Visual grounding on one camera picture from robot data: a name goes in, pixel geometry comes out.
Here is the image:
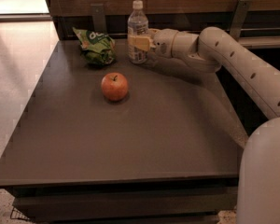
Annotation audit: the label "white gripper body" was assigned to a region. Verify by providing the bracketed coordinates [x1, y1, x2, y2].
[153, 29, 178, 58]

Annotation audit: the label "wire rack corner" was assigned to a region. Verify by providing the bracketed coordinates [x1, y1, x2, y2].
[9, 207, 31, 222]

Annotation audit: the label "metal rail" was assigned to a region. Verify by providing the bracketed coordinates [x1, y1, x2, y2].
[109, 27, 280, 39]

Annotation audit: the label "metal bracket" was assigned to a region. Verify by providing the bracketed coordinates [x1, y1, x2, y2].
[91, 3, 107, 34]
[230, 0, 252, 40]

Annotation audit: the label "red apple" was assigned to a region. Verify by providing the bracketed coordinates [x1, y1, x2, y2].
[101, 73, 129, 102]

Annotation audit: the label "blue plastic water bottle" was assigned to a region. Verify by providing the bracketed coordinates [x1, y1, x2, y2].
[128, 0, 148, 64]

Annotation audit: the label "right metal bracket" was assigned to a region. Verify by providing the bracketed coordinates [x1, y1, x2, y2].
[230, 0, 252, 40]

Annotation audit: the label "left metal bracket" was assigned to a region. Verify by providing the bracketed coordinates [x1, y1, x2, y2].
[91, 3, 107, 34]

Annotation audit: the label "green rice chip bag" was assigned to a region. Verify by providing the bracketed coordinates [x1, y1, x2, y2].
[73, 28, 116, 66]

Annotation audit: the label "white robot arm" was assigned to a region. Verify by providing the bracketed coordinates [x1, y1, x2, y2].
[128, 27, 280, 224]

